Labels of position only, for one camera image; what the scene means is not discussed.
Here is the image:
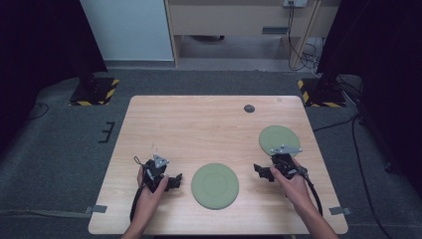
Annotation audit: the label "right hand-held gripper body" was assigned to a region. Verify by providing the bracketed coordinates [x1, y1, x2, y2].
[270, 143, 309, 181]

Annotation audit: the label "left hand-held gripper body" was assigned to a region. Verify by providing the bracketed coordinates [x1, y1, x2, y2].
[141, 153, 170, 194]

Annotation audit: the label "green round plate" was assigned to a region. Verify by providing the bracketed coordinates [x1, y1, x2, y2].
[190, 162, 240, 211]
[258, 124, 302, 157]

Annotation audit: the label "person's left hand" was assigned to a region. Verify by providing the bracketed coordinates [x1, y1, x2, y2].
[136, 164, 170, 222]

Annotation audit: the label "person's right hand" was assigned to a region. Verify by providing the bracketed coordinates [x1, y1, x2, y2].
[269, 157, 315, 215]

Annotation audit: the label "grey tape strip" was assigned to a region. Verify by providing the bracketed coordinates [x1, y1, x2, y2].
[85, 204, 108, 215]
[328, 206, 352, 216]

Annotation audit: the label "black stand base hazard stripes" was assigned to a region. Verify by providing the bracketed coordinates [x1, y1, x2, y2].
[297, 78, 347, 109]
[69, 77, 120, 108]

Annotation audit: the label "black curtain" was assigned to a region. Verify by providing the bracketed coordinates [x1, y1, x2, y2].
[0, 0, 108, 157]
[316, 0, 422, 200]

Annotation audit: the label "white power strip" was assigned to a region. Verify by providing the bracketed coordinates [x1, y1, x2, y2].
[282, 0, 309, 9]

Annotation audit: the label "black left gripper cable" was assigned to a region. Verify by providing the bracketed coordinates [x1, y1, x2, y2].
[129, 155, 147, 223]

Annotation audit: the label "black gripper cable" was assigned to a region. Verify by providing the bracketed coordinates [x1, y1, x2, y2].
[297, 167, 324, 217]
[129, 155, 147, 223]

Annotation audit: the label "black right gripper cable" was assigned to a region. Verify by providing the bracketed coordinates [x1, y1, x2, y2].
[297, 167, 324, 217]

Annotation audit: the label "bundle of white cables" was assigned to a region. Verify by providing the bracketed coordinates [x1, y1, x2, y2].
[300, 37, 325, 78]

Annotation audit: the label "black hanging power cable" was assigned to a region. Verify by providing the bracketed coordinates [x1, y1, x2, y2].
[287, 2, 312, 72]

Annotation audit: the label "thin black floor cable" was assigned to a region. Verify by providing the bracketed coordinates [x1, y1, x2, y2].
[28, 102, 50, 121]

